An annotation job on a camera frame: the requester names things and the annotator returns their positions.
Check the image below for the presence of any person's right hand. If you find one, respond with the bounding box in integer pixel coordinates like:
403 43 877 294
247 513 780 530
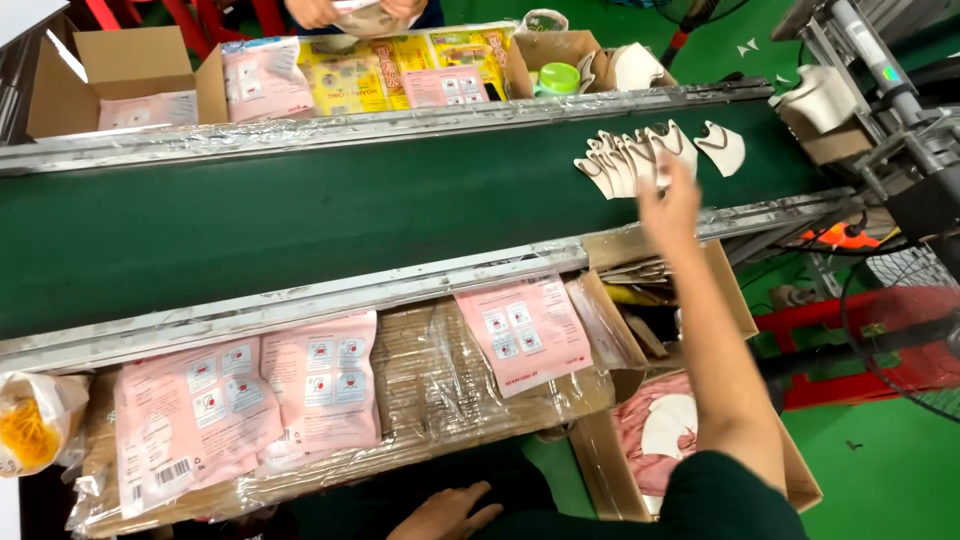
636 153 704 250

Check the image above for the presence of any person's left hand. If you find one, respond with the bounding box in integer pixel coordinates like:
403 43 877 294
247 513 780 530
385 480 505 540

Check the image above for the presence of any fan of white face masks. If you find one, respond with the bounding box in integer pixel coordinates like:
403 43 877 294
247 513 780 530
573 118 699 201

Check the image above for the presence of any single white face mask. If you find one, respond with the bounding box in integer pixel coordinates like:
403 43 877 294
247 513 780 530
693 120 747 178

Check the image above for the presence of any cardboard box of scraps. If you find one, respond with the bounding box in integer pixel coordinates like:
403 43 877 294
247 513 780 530
580 223 760 340

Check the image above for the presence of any green lidded cup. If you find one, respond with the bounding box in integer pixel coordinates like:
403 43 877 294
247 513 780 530
533 62 583 98

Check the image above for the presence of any black standing fan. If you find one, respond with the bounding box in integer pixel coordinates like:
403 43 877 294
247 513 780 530
651 0 753 70

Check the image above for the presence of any stack of white masks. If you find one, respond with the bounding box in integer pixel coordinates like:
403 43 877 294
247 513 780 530
771 63 861 136

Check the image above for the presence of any cardboard box of white masks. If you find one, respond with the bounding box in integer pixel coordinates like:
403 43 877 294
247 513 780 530
502 29 678 101

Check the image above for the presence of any crumpled clear plastic bag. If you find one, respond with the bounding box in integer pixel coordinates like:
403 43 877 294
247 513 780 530
516 8 570 36

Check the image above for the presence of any grey metal mask machine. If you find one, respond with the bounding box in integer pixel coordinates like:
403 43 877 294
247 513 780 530
771 0 960 282

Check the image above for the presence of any small pink mask packet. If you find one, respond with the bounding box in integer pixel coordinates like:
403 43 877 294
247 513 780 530
400 65 492 110

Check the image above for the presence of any cardboard box of pink packets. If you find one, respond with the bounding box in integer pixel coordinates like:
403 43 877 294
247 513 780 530
568 369 825 524

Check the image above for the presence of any plastic-wrapped cardboard board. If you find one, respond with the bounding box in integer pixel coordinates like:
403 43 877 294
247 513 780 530
66 294 618 538

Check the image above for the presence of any person's dark green shirt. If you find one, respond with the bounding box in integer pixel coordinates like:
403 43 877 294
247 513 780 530
285 442 811 540

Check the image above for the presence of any yellow printed sheet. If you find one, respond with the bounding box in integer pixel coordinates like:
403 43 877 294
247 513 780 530
295 21 520 118

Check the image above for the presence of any clear bag of masks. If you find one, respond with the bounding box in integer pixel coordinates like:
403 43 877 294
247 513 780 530
330 0 423 40

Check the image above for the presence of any green conveyor belt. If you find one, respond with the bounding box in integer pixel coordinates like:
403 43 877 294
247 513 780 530
0 78 856 376

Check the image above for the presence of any large pink mask packet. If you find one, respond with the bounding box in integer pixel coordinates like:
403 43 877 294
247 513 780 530
114 336 286 520

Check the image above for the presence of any open empty cardboard box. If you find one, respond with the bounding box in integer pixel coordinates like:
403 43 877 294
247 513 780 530
25 25 228 141

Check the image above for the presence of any bag of yellow rubber bands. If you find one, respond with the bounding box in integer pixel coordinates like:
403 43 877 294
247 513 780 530
0 370 93 479

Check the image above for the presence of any red metal frame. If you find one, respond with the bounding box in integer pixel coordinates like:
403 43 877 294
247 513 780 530
753 287 960 411

